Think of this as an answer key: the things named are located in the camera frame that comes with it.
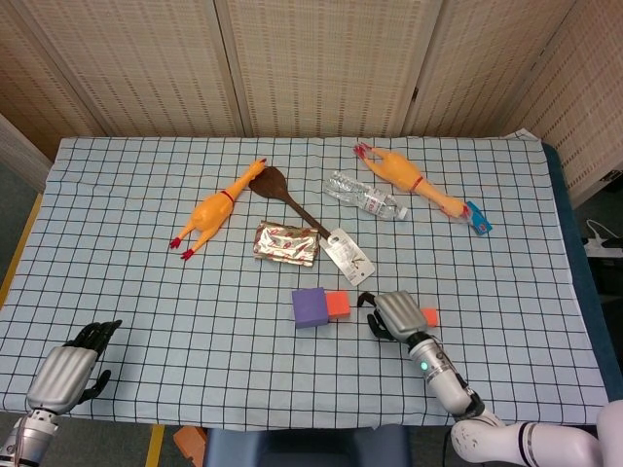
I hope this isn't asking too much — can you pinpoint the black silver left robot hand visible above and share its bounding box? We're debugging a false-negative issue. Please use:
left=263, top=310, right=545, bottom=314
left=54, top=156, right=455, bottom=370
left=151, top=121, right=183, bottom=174
left=24, top=319, right=124, bottom=417

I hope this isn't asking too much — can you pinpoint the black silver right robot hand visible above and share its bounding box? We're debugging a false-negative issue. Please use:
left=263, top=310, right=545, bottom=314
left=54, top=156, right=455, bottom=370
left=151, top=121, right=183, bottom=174
left=356, top=290, right=425, bottom=343

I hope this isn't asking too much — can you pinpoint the large orange foam block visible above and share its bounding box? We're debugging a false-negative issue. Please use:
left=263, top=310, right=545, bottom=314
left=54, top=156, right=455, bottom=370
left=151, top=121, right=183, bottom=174
left=324, top=290, right=353, bottom=323

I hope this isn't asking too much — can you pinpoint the white spatula tag card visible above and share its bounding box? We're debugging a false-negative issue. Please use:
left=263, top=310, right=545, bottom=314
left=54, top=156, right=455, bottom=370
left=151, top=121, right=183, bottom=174
left=318, top=229, right=377, bottom=287

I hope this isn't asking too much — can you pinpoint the large purple foam block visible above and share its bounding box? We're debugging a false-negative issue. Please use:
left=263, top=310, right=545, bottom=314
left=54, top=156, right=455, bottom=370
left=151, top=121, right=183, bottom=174
left=291, top=286, right=330, bottom=330

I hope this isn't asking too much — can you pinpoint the silver foil snack packet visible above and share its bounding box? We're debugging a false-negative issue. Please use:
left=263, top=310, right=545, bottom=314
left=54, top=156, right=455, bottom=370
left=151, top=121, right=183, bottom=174
left=252, top=220, right=323, bottom=269

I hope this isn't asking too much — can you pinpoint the dark wooden spatula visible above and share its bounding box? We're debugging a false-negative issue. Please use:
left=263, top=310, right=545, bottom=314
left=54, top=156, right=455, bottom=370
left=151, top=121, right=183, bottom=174
left=248, top=165, right=333, bottom=240

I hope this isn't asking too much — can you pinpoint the blue checkered tablecloth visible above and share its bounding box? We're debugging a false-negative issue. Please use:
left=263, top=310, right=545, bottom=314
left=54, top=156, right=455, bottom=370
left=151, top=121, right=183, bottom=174
left=0, top=126, right=613, bottom=432

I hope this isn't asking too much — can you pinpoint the blue snack packet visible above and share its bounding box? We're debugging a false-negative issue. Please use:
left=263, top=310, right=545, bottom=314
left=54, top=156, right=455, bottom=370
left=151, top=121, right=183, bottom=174
left=459, top=199, right=494, bottom=237

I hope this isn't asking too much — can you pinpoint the clear plastic water bottle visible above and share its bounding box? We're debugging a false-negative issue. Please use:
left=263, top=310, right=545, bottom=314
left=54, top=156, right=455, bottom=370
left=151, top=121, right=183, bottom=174
left=324, top=170, right=409, bottom=221

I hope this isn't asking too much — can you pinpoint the orange block on floor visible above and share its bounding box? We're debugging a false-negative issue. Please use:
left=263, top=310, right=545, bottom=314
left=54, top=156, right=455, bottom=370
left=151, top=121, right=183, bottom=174
left=172, top=425, right=207, bottom=456

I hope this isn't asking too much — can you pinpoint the yellow rubber chicken toy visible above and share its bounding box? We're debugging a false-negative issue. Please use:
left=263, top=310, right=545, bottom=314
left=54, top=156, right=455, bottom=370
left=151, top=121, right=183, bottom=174
left=353, top=142, right=472, bottom=223
left=168, top=158, right=269, bottom=261

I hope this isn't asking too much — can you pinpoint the dark blue chair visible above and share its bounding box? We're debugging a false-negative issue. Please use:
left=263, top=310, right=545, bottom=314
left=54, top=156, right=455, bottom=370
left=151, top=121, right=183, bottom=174
left=202, top=423, right=411, bottom=467

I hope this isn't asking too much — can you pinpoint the blue padded table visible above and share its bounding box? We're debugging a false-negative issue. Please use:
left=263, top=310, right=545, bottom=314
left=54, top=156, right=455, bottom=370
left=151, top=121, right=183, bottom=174
left=541, top=142, right=609, bottom=405

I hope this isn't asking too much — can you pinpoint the black box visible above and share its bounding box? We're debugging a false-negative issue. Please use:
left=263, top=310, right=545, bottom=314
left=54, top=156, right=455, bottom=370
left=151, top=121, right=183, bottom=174
left=587, top=256, right=623, bottom=305

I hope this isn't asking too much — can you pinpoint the white power strip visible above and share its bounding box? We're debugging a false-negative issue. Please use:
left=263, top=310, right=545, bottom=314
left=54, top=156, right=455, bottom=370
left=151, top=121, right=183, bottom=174
left=582, top=235, right=623, bottom=258

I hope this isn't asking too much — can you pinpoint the beige woven folding screen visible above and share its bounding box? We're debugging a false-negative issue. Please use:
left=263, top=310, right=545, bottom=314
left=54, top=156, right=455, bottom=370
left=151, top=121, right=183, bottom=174
left=0, top=0, right=623, bottom=208

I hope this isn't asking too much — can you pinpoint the white power cable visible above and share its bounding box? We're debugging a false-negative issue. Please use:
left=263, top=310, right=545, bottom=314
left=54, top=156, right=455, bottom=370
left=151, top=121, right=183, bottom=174
left=586, top=218, right=616, bottom=242

